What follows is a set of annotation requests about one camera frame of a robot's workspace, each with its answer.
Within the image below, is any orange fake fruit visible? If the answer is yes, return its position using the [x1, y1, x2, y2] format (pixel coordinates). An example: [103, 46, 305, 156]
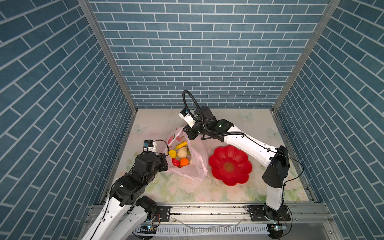
[180, 158, 190, 168]

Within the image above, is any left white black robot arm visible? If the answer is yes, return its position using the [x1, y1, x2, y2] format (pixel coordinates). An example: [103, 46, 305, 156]
[82, 151, 168, 240]

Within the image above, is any yellow fake lemon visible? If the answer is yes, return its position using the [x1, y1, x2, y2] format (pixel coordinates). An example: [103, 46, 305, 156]
[169, 150, 177, 159]

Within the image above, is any red fake strawberry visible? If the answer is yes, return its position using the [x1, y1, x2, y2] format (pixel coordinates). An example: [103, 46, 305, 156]
[172, 159, 180, 168]

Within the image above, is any yellow fake banana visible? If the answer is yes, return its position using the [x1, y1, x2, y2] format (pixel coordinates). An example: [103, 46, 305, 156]
[175, 141, 188, 150]

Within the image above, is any beige fake fruit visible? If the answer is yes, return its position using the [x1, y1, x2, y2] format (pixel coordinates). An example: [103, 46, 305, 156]
[177, 146, 188, 159]

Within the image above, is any red flower-shaped plate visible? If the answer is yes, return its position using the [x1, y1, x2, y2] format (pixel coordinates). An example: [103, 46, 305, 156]
[209, 145, 253, 187]

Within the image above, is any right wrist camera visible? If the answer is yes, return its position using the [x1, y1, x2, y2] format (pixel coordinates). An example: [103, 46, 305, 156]
[179, 108, 196, 128]

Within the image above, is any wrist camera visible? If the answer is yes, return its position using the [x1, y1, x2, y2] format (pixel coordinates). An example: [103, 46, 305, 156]
[179, 108, 196, 128]
[143, 140, 157, 153]

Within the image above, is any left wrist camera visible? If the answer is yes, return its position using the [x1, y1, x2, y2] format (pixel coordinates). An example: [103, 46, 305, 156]
[143, 140, 157, 153]

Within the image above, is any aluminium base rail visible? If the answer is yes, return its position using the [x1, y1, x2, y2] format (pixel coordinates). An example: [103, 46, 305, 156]
[78, 202, 343, 240]

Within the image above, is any left metal corner post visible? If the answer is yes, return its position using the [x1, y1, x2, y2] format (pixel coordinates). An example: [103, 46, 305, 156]
[78, 0, 138, 114]

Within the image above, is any metal corner post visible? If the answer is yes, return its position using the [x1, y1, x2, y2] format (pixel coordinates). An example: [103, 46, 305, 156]
[78, 0, 138, 114]
[271, 0, 341, 114]

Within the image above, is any right metal corner post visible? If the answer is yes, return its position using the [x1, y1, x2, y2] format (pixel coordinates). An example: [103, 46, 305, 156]
[271, 0, 341, 114]

